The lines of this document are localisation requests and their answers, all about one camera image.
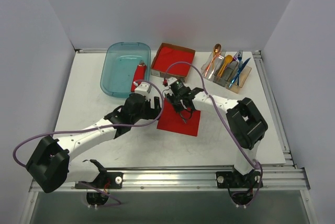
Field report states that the red paper napkin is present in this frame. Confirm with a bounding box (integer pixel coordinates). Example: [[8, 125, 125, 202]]
[[157, 99, 201, 137]]

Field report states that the blue plastic knife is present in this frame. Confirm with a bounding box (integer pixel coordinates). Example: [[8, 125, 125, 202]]
[[229, 58, 251, 88]]

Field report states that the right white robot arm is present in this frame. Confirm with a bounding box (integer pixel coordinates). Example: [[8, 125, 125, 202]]
[[163, 77, 268, 187]]

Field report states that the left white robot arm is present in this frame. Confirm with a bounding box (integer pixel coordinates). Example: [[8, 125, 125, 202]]
[[26, 93, 161, 193]]

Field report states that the rolled red napkin bundle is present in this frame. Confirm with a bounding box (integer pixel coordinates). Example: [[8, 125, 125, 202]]
[[130, 60, 147, 92]]

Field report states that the red napkin stack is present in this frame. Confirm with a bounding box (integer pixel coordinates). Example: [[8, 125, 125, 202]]
[[151, 46, 195, 76]]

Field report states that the cardboard napkin box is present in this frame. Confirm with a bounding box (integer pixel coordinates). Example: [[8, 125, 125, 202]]
[[150, 42, 196, 84]]

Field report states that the clear utensil organizer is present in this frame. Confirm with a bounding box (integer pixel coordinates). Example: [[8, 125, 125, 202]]
[[201, 52, 252, 94]]

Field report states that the teal plastic basin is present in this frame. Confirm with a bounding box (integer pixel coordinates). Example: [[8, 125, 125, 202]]
[[100, 42, 151, 98]]

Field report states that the silver fork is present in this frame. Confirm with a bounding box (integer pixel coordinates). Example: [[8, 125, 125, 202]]
[[217, 50, 226, 62]]

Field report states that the copper metallic spoon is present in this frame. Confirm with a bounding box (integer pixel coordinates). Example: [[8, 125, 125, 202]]
[[205, 43, 221, 77]]

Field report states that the yellow plastic spoon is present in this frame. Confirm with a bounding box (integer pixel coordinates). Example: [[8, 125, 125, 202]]
[[217, 55, 233, 78]]

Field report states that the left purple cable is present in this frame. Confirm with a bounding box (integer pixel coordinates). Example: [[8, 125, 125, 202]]
[[13, 79, 165, 207]]

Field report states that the purple cable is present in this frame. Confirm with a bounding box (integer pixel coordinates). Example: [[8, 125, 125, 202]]
[[13, 79, 165, 207], [166, 61, 263, 205]]

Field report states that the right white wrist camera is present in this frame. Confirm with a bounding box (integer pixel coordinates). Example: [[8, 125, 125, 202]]
[[163, 77, 177, 87]]

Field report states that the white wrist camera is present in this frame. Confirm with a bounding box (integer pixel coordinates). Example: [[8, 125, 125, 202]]
[[134, 82, 152, 97], [163, 77, 177, 87]]

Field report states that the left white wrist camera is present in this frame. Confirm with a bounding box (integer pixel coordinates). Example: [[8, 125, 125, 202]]
[[134, 82, 152, 97]]

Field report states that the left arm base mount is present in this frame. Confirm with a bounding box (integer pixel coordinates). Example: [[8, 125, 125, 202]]
[[86, 171, 124, 189]]

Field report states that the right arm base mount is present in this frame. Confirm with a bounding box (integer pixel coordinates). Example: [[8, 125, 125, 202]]
[[216, 168, 261, 189]]

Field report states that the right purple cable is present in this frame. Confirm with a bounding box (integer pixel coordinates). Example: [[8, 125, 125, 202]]
[[166, 61, 263, 205]]

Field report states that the aluminium frame rail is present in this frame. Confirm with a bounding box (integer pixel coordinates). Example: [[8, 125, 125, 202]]
[[56, 51, 309, 191]]

